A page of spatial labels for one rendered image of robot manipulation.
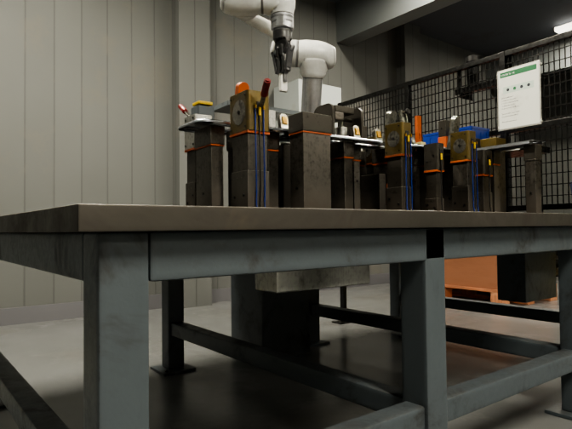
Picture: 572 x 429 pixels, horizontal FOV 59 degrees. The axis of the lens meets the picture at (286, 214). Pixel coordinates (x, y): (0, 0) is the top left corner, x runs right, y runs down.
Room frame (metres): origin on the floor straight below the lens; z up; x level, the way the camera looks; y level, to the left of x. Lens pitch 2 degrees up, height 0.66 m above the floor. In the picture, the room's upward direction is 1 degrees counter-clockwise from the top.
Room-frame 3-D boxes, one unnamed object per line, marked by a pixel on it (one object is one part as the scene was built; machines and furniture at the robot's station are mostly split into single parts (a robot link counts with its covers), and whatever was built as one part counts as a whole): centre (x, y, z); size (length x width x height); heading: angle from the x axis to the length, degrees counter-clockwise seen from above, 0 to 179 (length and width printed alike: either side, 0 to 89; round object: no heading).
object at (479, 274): (4.83, -1.72, 0.23); 1.31 x 0.94 x 0.45; 28
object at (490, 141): (2.32, -0.95, 0.88); 0.08 x 0.08 x 0.36; 35
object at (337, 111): (2.22, -0.23, 0.95); 0.18 x 0.13 x 0.49; 125
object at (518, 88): (2.50, -1.16, 1.30); 0.23 x 0.02 x 0.31; 35
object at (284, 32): (1.97, 0.01, 1.39); 0.08 x 0.07 x 0.09; 37
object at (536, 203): (2.04, -1.00, 0.84); 0.05 x 0.05 x 0.29; 35
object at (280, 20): (1.96, 0.01, 1.46); 0.09 x 0.09 x 0.06
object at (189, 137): (1.80, 0.32, 0.88); 0.12 x 0.07 x 0.36; 35
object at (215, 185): (1.63, 0.24, 0.84); 0.12 x 0.05 x 0.29; 35
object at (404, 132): (1.88, -0.43, 0.87); 0.12 x 0.07 x 0.35; 35
